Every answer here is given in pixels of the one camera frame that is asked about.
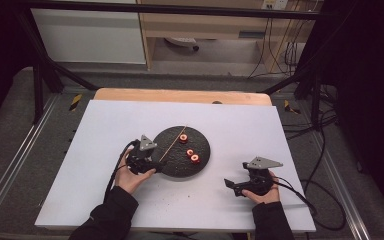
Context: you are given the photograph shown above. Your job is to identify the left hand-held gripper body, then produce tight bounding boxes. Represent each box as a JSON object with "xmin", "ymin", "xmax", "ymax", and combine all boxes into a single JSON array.
[{"xmin": 125, "ymin": 134, "xmax": 158, "ymax": 175}]

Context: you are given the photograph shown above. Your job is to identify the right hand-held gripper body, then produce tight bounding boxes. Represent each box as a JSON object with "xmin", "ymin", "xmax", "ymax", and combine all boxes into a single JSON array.
[{"xmin": 241, "ymin": 156, "xmax": 284, "ymax": 197}]

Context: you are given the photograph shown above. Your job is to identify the round black speckled plate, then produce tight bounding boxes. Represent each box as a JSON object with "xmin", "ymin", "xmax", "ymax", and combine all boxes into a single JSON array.
[{"xmin": 150, "ymin": 125, "xmax": 211, "ymax": 179}]

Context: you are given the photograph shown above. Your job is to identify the thin wooden skewer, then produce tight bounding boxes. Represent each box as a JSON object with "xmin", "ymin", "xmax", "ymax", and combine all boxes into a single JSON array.
[{"xmin": 158, "ymin": 125, "xmax": 188, "ymax": 164}]

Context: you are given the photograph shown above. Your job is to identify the person's right hand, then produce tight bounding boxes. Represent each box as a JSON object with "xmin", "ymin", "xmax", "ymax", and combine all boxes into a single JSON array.
[{"xmin": 241, "ymin": 169, "xmax": 281, "ymax": 205}]

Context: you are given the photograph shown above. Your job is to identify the person's left hand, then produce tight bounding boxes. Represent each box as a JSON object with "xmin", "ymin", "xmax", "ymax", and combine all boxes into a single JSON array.
[{"xmin": 114, "ymin": 155, "xmax": 157, "ymax": 195}]

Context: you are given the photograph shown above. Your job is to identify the wooden table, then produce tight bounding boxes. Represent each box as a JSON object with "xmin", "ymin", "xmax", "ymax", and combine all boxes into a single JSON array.
[{"xmin": 93, "ymin": 87, "xmax": 274, "ymax": 107}]

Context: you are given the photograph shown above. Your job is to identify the yellow black tape piece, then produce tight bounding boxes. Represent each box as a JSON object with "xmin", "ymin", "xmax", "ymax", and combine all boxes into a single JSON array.
[
  {"xmin": 283, "ymin": 99, "xmax": 301, "ymax": 115},
  {"xmin": 68, "ymin": 93, "xmax": 84, "ymax": 112}
]

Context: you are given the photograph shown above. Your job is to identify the white power strip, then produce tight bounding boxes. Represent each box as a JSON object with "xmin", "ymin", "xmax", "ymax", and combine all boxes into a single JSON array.
[{"xmin": 164, "ymin": 36, "xmax": 201, "ymax": 52}]

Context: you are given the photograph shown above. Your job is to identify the white cabinet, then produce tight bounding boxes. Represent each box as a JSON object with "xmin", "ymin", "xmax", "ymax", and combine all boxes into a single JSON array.
[{"xmin": 31, "ymin": 8, "xmax": 147, "ymax": 65}]

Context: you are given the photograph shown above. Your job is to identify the light wooden desk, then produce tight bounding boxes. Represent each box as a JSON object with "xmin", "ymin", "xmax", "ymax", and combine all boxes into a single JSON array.
[{"xmin": 136, "ymin": 0, "xmax": 318, "ymax": 73}]

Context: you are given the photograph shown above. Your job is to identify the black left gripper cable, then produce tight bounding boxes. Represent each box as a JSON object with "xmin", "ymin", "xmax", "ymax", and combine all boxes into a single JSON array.
[{"xmin": 103, "ymin": 139, "xmax": 140, "ymax": 203}]

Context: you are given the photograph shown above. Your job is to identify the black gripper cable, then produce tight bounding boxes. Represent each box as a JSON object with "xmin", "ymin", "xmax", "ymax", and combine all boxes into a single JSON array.
[
  {"xmin": 103, "ymin": 139, "xmax": 140, "ymax": 203},
  {"xmin": 271, "ymin": 175, "xmax": 348, "ymax": 232}
]

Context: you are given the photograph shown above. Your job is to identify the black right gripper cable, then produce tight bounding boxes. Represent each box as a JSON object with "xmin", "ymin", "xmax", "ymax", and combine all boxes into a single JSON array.
[{"xmin": 271, "ymin": 175, "xmax": 348, "ymax": 232}]

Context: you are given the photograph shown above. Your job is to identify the black floor cables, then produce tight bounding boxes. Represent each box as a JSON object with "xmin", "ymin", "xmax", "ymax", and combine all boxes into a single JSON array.
[{"xmin": 281, "ymin": 83, "xmax": 340, "ymax": 142}]

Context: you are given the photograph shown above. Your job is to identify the aluminium floor rail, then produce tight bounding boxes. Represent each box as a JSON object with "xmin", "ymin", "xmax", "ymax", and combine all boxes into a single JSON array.
[
  {"xmin": 312, "ymin": 132, "xmax": 372, "ymax": 240},
  {"xmin": 0, "ymin": 94, "xmax": 61, "ymax": 228}
]

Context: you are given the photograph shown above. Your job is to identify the hanging black cables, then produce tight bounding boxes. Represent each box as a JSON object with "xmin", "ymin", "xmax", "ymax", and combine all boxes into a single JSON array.
[{"xmin": 247, "ymin": 15, "xmax": 302, "ymax": 80}]

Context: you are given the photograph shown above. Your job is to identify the black metal frame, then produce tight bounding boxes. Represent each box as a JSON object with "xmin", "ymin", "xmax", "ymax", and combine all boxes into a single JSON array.
[{"xmin": 13, "ymin": 0, "xmax": 325, "ymax": 125}]

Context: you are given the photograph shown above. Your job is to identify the white wall socket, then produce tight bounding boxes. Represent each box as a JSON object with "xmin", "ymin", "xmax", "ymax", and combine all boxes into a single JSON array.
[{"xmin": 261, "ymin": 0, "xmax": 290, "ymax": 11}]

